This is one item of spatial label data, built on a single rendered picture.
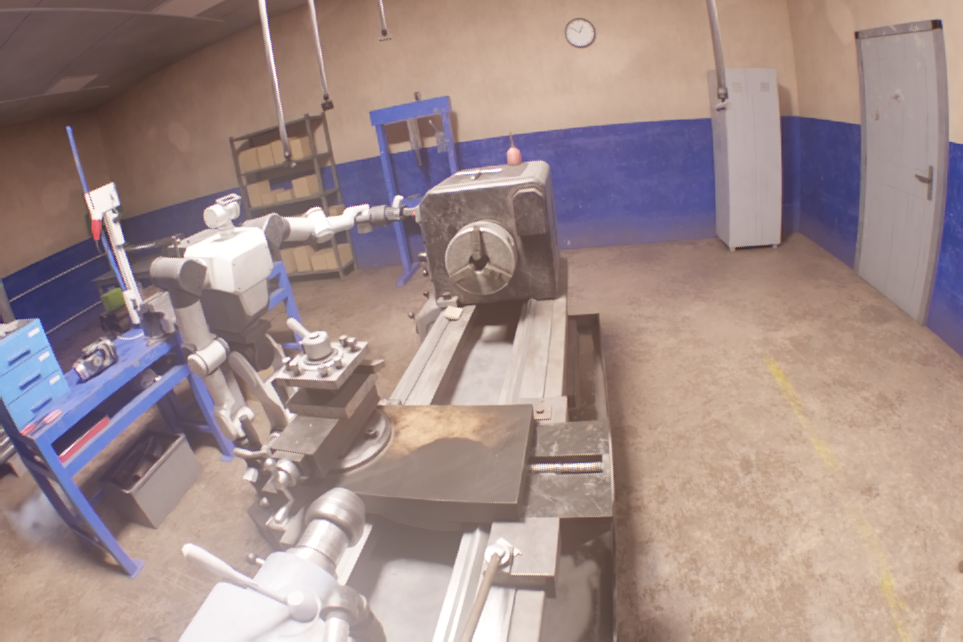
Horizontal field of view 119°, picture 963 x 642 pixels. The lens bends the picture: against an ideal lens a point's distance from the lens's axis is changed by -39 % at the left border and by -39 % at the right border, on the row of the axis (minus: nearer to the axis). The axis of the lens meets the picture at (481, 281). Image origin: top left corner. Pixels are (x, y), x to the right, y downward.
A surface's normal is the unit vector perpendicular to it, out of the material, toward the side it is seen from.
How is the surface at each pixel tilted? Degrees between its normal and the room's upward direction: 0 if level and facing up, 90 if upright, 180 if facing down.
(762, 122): 90
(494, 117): 90
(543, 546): 0
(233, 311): 103
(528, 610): 0
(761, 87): 90
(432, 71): 90
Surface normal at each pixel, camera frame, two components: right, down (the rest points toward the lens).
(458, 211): -0.18, 0.36
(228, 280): 0.52, 0.22
